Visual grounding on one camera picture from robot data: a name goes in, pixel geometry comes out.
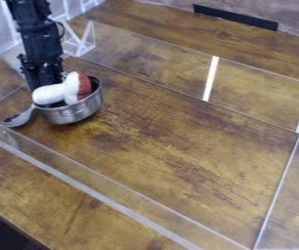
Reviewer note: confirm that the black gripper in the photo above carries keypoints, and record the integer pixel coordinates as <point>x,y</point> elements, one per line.
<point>42,55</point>

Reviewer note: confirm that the white plush mushroom toy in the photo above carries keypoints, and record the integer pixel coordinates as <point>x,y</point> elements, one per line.
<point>70,91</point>

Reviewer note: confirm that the small steel pot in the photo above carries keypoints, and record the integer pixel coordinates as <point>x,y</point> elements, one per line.
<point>61,114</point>

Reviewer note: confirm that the green handled metal spoon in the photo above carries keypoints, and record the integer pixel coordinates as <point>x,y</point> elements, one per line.
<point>20,119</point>

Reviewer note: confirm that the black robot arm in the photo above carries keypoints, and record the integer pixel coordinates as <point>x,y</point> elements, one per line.
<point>30,10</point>

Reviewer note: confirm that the black strip on table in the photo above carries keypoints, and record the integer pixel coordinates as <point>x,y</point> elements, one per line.
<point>229,16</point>

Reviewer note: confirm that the clear acrylic barrier frame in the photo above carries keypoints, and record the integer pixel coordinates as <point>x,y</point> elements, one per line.
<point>185,164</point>

